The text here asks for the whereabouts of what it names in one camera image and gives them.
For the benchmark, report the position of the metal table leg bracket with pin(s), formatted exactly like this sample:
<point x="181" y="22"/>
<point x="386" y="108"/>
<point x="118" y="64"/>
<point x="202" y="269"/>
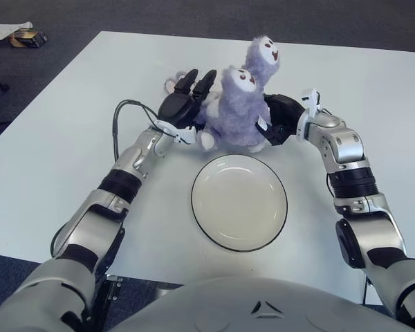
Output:
<point x="114" y="290"/>

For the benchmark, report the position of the white plate with black rim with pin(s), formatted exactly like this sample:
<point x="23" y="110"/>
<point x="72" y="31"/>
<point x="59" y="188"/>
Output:
<point x="240" y="204"/>

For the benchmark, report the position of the purple plush bunny doll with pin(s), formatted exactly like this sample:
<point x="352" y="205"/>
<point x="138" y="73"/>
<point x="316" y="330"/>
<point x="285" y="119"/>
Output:
<point x="235" y="110"/>

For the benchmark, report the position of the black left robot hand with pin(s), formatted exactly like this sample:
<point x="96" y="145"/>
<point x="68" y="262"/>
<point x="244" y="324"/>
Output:
<point x="176" y="107"/>

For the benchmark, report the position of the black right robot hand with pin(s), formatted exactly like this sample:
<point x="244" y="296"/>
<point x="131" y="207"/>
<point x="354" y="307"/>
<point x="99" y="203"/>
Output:
<point x="285" y="112"/>

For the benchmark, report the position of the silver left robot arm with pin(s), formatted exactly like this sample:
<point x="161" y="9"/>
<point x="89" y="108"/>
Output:
<point x="90" y="221"/>

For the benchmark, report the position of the small black cardboard box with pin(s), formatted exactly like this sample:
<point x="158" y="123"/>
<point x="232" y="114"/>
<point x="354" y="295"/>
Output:
<point x="29" y="38"/>

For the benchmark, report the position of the grey robot torso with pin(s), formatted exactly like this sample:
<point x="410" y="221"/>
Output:
<point x="228" y="304"/>

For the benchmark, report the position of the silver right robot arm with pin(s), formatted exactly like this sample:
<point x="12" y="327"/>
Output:
<point x="370" y="228"/>

